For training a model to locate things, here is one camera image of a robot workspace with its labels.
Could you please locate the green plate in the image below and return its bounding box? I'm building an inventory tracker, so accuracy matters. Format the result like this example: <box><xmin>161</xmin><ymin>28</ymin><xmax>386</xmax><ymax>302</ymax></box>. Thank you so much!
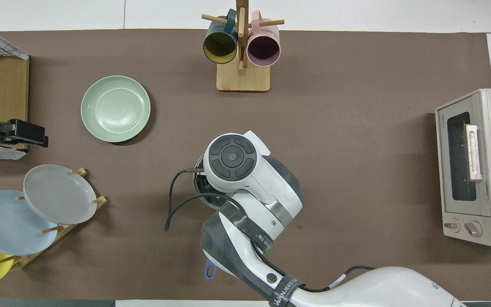
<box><xmin>81</xmin><ymin>75</ymin><xmax>152</xmax><ymax>143</ymax></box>

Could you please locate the light blue plate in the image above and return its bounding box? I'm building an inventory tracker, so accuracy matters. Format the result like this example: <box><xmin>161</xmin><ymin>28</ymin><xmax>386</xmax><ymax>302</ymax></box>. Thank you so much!
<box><xmin>0</xmin><ymin>190</ymin><xmax>58</xmax><ymax>256</ymax></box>

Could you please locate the wooden plate rack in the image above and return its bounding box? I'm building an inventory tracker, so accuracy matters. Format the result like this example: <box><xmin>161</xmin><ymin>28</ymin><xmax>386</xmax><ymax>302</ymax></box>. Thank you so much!
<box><xmin>0</xmin><ymin>168</ymin><xmax>108</xmax><ymax>270</ymax></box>

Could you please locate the black pot purple handle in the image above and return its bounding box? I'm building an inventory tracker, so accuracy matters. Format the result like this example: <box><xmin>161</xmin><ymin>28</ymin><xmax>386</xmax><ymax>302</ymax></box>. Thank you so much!
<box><xmin>192</xmin><ymin>154</ymin><xmax>229</xmax><ymax>282</ymax></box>

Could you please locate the grey plate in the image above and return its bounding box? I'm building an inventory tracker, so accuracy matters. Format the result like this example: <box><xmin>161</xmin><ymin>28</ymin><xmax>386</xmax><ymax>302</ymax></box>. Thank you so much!
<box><xmin>23</xmin><ymin>164</ymin><xmax>98</xmax><ymax>225</ymax></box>

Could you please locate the pink mug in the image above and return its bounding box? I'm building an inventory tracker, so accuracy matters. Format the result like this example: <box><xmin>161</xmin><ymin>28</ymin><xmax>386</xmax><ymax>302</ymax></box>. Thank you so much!
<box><xmin>247</xmin><ymin>11</ymin><xmax>281</xmax><ymax>67</ymax></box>

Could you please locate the wooden mug tree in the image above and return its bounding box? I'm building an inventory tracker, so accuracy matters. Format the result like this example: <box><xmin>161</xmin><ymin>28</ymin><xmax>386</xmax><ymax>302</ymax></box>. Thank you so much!
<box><xmin>202</xmin><ymin>0</ymin><xmax>285</xmax><ymax>93</ymax></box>

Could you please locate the brown table mat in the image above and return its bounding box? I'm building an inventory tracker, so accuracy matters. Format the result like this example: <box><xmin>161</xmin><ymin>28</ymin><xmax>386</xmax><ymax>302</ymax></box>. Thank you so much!
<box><xmin>0</xmin><ymin>29</ymin><xmax>491</xmax><ymax>301</ymax></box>

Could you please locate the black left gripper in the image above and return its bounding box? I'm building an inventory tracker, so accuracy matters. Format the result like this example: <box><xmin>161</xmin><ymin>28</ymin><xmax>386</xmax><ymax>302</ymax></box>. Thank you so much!
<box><xmin>0</xmin><ymin>119</ymin><xmax>49</xmax><ymax>151</ymax></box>

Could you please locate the dark teal mug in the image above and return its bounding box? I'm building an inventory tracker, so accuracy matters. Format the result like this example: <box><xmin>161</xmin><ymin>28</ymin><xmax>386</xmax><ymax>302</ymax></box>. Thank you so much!
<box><xmin>203</xmin><ymin>9</ymin><xmax>239</xmax><ymax>65</ymax></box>

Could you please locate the wooden shelf black wire frame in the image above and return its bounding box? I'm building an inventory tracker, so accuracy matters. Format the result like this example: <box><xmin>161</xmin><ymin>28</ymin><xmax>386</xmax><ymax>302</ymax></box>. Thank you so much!
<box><xmin>0</xmin><ymin>32</ymin><xmax>30</xmax><ymax>160</ymax></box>

